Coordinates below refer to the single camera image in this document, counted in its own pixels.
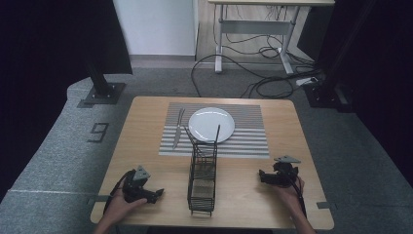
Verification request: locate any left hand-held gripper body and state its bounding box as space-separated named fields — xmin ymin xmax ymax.
xmin=121 ymin=165 xmax=158 ymax=205

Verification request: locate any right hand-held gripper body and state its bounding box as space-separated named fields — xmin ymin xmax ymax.
xmin=268 ymin=154 xmax=302 ymax=188

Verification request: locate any person's right hand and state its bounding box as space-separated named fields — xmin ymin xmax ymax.
xmin=273 ymin=176 xmax=307 ymax=214

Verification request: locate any person's left hand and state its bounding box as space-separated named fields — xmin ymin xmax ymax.
xmin=102 ymin=187 xmax=148 ymax=226

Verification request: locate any grey tape strip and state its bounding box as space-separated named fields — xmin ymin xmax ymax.
xmin=87 ymin=194 xmax=113 ymax=206
xmin=316 ymin=201 xmax=338 ymax=211

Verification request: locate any grey striped placemat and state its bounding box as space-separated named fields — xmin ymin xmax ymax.
xmin=158 ymin=101 xmax=271 ymax=160

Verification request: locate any silver table knife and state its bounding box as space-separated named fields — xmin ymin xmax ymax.
xmin=171 ymin=108 xmax=184 ymax=150

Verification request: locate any white round plate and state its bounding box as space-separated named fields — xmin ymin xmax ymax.
xmin=187 ymin=106 xmax=236 ymax=144

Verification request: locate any white power strip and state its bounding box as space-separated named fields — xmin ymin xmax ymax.
xmin=295 ymin=76 xmax=319 ymax=87

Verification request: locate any dark curtain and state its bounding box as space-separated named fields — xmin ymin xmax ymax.
xmin=296 ymin=0 xmax=413 ymax=179
xmin=0 ymin=0 xmax=133 ymax=203

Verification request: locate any left hand-held gripper cable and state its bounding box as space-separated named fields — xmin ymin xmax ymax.
xmin=102 ymin=169 xmax=136 ymax=215

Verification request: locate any hand-held gripper cable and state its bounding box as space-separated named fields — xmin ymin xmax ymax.
xmin=285 ymin=169 xmax=308 ymax=219
xmin=102 ymin=169 xmax=136 ymax=215

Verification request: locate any right hand-held gripper cable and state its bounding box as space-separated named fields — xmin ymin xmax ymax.
xmin=285 ymin=169 xmax=308 ymax=219

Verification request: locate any black wire cutlery rack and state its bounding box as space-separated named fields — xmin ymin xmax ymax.
xmin=186 ymin=141 xmax=218 ymax=217

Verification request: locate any black stand with base plate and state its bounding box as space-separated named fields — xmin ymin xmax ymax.
xmin=303 ymin=0 xmax=378 ymax=114
xmin=77 ymin=59 xmax=128 ymax=109

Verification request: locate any bundle of black cables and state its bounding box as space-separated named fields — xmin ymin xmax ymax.
xmin=212 ymin=4 xmax=322 ymax=99

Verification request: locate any black floor cable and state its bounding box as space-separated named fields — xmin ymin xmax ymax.
xmin=190 ymin=53 xmax=271 ymax=98

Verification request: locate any white desk frame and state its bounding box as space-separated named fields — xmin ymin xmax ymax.
xmin=207 ymin=0 xmax=336 ymax=75

